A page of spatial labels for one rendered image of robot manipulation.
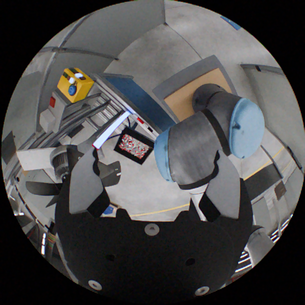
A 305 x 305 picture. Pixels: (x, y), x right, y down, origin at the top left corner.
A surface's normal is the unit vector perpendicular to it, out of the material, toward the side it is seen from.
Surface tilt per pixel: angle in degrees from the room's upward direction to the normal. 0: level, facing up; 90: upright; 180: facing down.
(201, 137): 37
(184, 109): 0
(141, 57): 0
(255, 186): 90
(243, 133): 8
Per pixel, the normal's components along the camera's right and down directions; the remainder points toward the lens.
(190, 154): -0.33, 0.15
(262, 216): -0.61, -0.67
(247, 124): 0.02, 0.54
